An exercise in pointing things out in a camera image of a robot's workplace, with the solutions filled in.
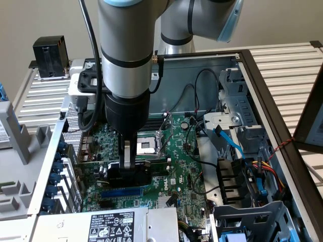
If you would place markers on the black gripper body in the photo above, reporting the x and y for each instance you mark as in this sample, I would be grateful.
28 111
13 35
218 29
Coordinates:
126 113

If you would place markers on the Nvidia graphics card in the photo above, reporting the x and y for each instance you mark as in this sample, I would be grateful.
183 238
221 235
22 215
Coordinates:
136 179

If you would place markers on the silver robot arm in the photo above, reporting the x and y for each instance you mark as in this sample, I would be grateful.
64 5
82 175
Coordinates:
126 37

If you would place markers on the CPU socket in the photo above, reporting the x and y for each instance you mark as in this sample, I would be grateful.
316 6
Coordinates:
146 147

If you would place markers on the black RAM slot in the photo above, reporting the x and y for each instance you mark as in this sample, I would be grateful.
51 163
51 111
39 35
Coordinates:
157 123
160 166
160 163
160 173
157 119
154 130
160 170
156 126

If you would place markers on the metal socket cover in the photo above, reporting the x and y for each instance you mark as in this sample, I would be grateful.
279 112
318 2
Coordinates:
161 133

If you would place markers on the green Dell motherboard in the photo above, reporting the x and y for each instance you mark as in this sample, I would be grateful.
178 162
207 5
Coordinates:
176 161

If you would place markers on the silver chipset heat sink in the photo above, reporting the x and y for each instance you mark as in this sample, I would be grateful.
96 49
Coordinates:
161 201

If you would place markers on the coin cell battery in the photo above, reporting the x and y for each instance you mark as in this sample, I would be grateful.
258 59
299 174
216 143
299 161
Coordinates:
185 125

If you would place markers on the silver open PC case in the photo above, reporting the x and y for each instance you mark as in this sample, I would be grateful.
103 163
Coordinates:
191 83

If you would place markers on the silver power supply unit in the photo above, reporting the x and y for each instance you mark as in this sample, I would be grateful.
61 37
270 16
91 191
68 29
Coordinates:
75 227

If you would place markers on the black CPU cooler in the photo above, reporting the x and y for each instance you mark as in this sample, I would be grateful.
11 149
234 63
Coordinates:
50 55

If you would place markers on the black plastic fan shroud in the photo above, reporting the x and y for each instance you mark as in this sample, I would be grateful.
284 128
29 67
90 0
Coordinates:
229 181

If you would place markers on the silver metal disk bay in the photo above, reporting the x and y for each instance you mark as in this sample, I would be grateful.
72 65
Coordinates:
237 106

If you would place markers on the grey plastic parts rack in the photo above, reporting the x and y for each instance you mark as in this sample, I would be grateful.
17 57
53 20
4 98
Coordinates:
15 161

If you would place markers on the hard disk with blue caddy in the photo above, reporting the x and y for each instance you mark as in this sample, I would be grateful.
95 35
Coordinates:
3 133

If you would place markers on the green RAM stick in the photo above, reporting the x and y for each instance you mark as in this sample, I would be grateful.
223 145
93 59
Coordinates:
6 184

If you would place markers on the disk bay with blue rails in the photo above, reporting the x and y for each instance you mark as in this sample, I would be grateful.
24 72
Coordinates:
252 216

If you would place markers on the black framed monitor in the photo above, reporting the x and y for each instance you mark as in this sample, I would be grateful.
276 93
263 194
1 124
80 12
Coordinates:
310 121

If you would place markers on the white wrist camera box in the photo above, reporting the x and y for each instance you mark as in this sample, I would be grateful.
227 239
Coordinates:
75 88

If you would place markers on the black rail end cap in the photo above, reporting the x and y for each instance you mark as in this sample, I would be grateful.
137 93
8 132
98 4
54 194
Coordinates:
32 64
316 44

